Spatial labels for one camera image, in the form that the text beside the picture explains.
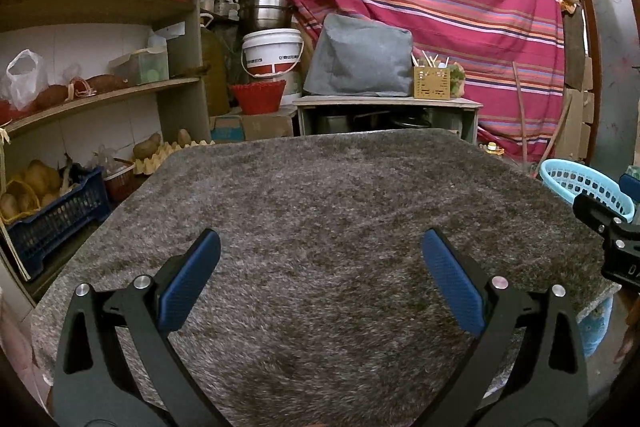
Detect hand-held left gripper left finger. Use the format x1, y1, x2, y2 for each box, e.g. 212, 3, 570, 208
54, 228, 223, 427

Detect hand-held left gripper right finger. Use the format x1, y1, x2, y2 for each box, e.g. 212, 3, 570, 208
421, 228, 590, 427

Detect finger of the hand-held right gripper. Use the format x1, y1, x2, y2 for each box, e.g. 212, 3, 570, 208
618, 173, 640, 202
572, 191, 633, 243

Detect light blue plastic basket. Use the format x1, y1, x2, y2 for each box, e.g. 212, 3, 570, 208
539, 158, 636, 224

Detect stack of cardboard boxes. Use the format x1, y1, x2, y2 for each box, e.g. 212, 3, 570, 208
552, 7, 596, 164

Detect red wooden stick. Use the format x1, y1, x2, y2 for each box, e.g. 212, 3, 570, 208
532, 97, 571, 178

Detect small red bowl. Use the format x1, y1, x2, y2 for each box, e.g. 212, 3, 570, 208
103, 164, 138, 202

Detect straw broom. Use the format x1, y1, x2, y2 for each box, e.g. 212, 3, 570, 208
512, 62, 532, 164

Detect yellow egg carton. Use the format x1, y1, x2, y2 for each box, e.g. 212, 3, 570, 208
132, 139, 215, 175

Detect grey metal door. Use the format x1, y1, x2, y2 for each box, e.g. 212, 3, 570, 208
570, 0, 640, 188

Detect dark blue plastic crate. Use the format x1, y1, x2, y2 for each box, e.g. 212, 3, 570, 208
7, 167, 112, 280

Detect cardboard box blue print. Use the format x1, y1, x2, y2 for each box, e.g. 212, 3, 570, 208
210, 107, 296, 144

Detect wooden shelf unit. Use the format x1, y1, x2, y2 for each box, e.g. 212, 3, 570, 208
0, 0, 211, 303

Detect potatoes in yellow net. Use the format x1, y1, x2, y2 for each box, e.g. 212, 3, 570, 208
0, 159, 63, 223

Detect low grey wooden cabinet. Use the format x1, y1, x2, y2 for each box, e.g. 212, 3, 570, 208
293, 94, 485, 146

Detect green leafy vegetables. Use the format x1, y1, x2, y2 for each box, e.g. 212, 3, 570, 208
447, 64, 467, 98

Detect steel cooking pot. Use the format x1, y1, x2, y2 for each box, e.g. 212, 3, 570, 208
315, 113, 351, 136

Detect small cardboard utensil box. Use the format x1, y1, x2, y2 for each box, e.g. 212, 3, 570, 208
412, 67, 451, 101

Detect sweet potato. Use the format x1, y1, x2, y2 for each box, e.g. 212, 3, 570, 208
35, 84, 71, 110
72, 74, 128, 96

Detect clear plastic container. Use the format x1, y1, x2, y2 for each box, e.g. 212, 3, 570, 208
110, 47, 170, 85

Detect bundle of wooden chopsticks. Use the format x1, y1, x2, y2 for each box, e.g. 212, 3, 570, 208
412, 51, 451, 70

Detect large yellow oil jug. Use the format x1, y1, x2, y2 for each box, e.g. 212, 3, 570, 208
200, 13, 231, 116

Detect grey felt cushion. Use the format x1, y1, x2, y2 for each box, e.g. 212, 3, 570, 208
303, 13, 415, 98

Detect white plastic bucket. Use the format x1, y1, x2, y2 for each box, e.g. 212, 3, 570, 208
241, 28, 304, 78

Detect white thin carrier bag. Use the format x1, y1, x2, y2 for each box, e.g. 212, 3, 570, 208
5, 49, 49, 110

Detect stacked steel pots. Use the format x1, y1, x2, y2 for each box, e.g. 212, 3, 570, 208
235, 0, 296, 32

